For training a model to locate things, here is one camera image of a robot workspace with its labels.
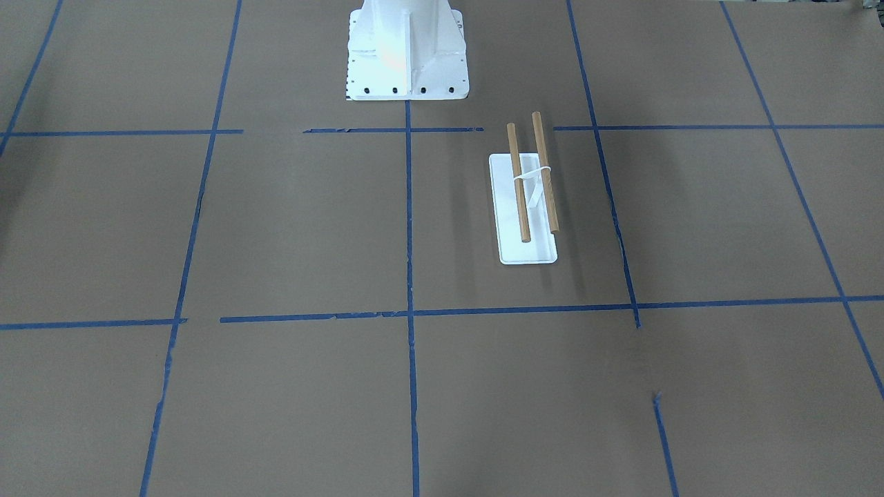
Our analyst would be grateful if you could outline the wooden rack rod near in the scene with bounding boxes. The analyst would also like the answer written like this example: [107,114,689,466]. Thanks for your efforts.
[506,122,532,243]

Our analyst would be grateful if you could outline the wooden rack rod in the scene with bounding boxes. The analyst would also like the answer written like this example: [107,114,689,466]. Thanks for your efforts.
[532,111,561,235]
[506,122,532,243]

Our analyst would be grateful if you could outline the white towel rack base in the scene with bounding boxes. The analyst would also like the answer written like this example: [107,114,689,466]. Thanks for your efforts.
[488,153,558,265]

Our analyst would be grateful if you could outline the wooden rack rod far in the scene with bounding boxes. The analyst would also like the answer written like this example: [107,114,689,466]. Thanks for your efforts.
[532,111,561,235]

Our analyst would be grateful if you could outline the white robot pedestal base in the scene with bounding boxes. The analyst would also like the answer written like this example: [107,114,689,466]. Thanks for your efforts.
[345,1,470,101]

